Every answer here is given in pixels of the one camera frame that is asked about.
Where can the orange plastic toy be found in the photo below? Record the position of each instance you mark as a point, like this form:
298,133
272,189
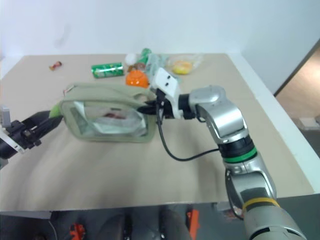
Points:
137,79

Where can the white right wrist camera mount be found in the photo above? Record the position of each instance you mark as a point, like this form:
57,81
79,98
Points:
167,81

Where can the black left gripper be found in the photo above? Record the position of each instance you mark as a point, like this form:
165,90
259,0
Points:
23,133

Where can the brown snack item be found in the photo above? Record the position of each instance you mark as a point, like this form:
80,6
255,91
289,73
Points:
136,67

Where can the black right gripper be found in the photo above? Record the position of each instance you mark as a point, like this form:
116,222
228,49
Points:
167,108

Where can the white ball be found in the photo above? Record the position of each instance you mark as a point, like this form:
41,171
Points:
130,59

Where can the beige fabric pouch bag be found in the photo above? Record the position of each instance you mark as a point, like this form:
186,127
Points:
105,98

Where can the small red candy wrapper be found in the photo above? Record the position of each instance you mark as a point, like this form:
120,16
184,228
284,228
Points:
56,65

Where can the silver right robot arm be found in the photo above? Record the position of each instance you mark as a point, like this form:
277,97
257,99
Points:
225,112

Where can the green plastic bottle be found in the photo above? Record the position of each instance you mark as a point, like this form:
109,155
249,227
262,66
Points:
144,55

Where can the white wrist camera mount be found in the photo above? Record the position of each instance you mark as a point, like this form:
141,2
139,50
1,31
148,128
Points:
5,117
167,81

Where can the crumpled clear plastic bag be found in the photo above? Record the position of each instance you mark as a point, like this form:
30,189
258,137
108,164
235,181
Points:
155,65

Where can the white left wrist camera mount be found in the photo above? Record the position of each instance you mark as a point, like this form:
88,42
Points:
5,117

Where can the clear bag with yellow fruit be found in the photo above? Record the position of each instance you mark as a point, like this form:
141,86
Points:
183,65

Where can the green drink can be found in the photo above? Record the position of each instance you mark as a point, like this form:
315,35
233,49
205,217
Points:
107,70

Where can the orange black tool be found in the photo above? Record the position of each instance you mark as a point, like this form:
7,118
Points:
78,230
193,220

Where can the red item inside pouch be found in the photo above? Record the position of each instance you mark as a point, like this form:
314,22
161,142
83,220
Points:
111,115

